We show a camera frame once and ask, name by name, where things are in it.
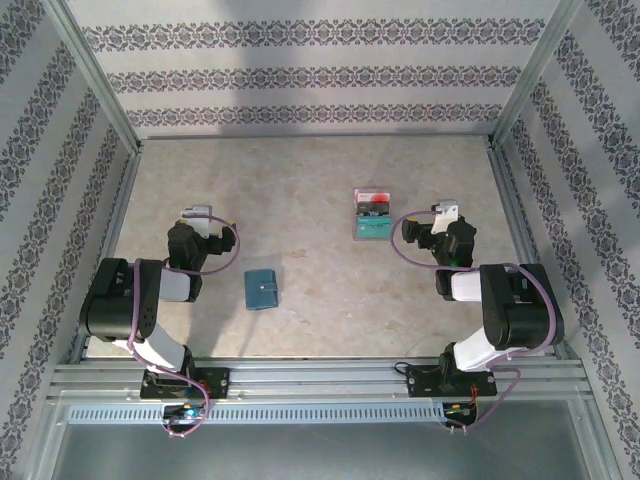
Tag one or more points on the teal leather card holder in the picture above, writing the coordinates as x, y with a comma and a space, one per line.
260, 295

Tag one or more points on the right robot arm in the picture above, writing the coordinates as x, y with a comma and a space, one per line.
520, 310

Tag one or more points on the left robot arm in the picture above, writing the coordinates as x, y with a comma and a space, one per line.
120, 300

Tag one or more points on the clear plastic card box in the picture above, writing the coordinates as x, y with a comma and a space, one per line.
372, 239

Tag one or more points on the teal card with dark print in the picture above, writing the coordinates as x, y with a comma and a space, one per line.
372, 229

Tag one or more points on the black and red card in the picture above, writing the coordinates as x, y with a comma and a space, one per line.
380, 200

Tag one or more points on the small electronics board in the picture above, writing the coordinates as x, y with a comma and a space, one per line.
457, 410
187, 412

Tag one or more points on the grey metal sheet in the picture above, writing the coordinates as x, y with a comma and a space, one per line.
320, 450

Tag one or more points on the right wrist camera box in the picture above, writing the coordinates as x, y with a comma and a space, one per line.
445, 217

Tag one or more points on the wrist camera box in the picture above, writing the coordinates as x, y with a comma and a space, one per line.
445, 217
200, 220

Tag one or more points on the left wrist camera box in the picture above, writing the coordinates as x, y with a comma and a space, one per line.
200, 220

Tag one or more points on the aluminium side rail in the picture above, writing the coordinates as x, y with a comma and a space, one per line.
116, 225
517, 225

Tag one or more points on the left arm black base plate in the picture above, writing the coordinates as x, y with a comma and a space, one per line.
220, 382

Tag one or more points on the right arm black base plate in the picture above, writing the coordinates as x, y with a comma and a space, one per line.
420, 382

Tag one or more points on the aluminium rear rail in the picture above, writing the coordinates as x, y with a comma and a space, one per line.
320, 136

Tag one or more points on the aluminium mounting rail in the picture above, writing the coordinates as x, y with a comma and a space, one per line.
320, 380

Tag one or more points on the aluminium corner post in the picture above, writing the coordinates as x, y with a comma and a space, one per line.
95, 70
534, 70

